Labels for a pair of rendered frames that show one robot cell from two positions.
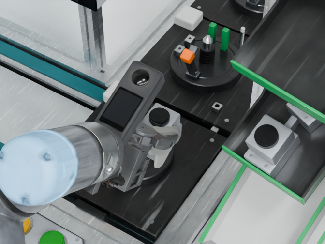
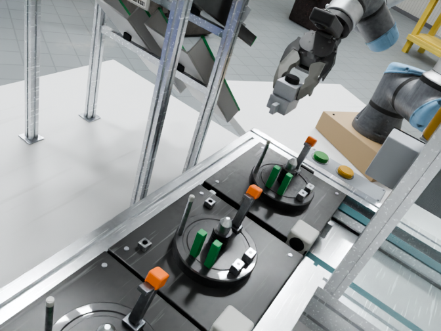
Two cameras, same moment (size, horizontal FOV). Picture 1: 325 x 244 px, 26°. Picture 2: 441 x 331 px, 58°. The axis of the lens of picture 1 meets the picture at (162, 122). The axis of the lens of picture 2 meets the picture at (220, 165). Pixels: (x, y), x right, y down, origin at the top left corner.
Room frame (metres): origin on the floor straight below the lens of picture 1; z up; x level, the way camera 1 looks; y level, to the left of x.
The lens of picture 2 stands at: (1.42, -0.20, 1.47)
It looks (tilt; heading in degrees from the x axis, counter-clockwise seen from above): 35 degrees down; 170
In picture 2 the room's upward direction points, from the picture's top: 20 degrees clockwise
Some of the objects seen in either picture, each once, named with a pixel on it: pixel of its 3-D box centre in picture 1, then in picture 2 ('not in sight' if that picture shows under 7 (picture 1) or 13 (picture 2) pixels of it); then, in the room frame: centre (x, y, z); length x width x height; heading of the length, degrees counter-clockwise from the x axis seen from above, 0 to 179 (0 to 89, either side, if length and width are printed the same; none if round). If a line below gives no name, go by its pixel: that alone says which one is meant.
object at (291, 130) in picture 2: not in sight; (350, 154); (0.32, 0.38, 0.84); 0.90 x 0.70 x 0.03; 30
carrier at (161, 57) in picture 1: (207, 51); (220, 235); (0.97, -0.09, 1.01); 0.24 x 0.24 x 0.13; 58
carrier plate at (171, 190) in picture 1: (134, 158); (278, 191); (0.76, 0.05, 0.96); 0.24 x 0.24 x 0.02; 58
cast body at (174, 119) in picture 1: (162, 125); (285, 93); (0.68, 0.00, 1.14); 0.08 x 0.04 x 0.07; 149
